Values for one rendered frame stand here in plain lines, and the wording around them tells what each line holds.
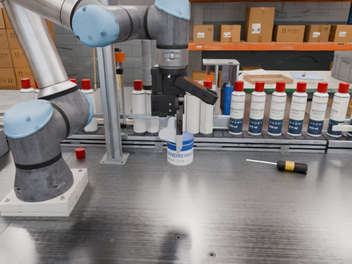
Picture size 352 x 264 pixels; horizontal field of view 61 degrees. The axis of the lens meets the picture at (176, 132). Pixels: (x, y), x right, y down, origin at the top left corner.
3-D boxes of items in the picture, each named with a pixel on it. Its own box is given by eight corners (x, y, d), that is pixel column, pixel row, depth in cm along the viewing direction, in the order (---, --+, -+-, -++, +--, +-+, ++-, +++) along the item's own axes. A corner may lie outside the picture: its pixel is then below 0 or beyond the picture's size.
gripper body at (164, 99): (153, 109, 79) (152, 64, 75) (186, 110, 79) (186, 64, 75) (151, 119, 72) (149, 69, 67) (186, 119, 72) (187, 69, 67)
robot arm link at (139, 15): (92, 4, 64) (139, 4, 61) (118, 4, 74) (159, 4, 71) (96, 42, 67) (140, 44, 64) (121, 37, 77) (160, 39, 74)
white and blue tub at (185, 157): (192, 154, 83) (193, 131, 81) (193, 166, 77) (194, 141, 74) (167, 154, 83) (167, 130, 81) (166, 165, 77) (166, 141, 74)
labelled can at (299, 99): (298, 132, 118) (306, 80, 110) (303, 137, 113) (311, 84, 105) (285, 132, 118) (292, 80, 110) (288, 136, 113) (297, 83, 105)
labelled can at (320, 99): (317, 132, 117) (327, 80, 110) (323, 138, 112) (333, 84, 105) (304, 132, 117) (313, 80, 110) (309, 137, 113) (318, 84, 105)
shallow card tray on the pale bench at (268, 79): (281, 78, 258) (281, 74, 257) (293, 84, 236) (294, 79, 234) (242, 78, 255) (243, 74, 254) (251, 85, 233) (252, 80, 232)
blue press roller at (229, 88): (230, 122, 122) (233, 83, 116) (231, 125, 119) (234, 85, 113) (222, 122, 122) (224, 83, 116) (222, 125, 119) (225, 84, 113)
